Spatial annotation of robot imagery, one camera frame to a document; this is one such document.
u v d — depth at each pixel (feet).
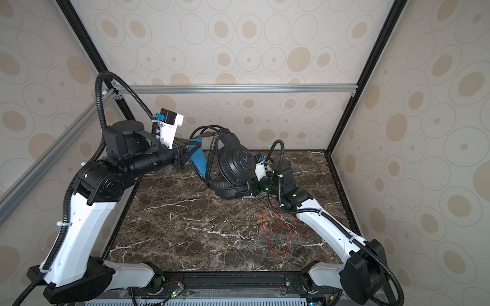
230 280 2.48
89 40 2.49
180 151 1.52
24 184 1.76
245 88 2.94
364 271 1.29
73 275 1.21
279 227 2.94
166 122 1.45
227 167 1.37
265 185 2.08
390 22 2.32
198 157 1.81
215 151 1.53
